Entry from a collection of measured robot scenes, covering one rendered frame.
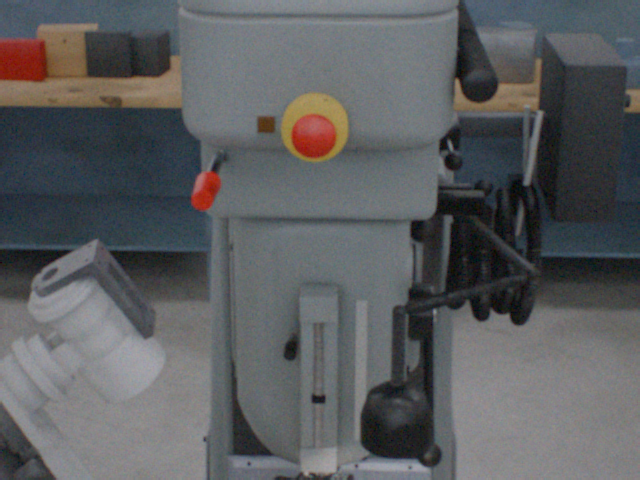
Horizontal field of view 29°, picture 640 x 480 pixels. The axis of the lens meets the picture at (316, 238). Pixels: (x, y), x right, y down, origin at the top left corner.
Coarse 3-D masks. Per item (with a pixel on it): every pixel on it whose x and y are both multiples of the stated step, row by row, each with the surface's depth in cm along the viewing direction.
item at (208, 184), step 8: (216, 152) 122; (224, 152) 123; (216, 160) 120; (224, 160) 123; (208, 168) 118; (216, 168) 118; (200, 176) 114; (208, 176) 113; (216, 176) 114; (200, 184) 111; (208, 184) 111; (216, 184) 113; (200, 192) 110; (208, 192) 110; (216, 192) 112; (192, 200) 110; (200, 200) 110; (208, 200) 110; (200, 208) 110; (208, 208) 110
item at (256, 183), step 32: (256, 160) 123; (288, 160) 123; (352, 160) 123; (384, 160) 123; (416, 160) 122; (224, 192) 124; (256, 192) 124; (288, 192) 124; (320, 192) 124; (352, 192) 124; (384, 192) 124; (416, 192) 124
